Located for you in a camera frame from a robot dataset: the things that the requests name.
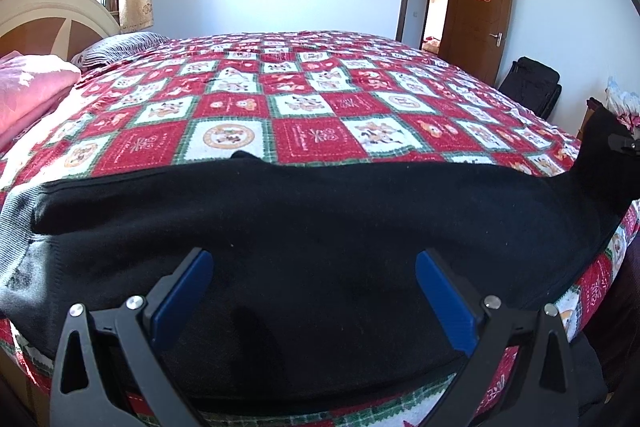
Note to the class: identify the red checked printed bedspread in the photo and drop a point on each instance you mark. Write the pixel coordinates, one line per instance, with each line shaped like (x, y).
(310, 107)

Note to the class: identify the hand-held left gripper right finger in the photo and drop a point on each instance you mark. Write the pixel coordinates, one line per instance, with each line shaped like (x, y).
(445, 302)

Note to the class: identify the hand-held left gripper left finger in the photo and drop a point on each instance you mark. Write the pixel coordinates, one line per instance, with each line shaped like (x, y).
(182, 302)

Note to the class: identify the pink pillow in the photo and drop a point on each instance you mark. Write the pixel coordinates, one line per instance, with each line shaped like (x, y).
(30, 92)

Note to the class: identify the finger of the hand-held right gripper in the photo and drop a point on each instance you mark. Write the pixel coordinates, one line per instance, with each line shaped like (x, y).
(622, 143)

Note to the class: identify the wooden cabinet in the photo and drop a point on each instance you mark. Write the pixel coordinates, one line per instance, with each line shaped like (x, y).
(586, 123)

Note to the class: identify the white crumpled plastic bag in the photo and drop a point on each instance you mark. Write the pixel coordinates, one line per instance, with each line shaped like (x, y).
(622, 99)

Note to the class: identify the black sweater garment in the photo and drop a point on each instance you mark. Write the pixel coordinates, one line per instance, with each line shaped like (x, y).
(325, 217)

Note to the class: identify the brown wooden door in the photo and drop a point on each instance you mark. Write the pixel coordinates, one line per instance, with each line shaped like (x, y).
(475, 42)

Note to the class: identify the black suitcase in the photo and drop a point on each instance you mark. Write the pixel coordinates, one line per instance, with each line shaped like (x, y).
(530, 82)

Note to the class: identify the striped pillow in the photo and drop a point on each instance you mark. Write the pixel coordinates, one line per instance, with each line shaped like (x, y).
(115, 47)

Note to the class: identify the cream and brown headboard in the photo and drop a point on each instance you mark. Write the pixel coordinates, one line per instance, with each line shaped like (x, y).
(30, 7)

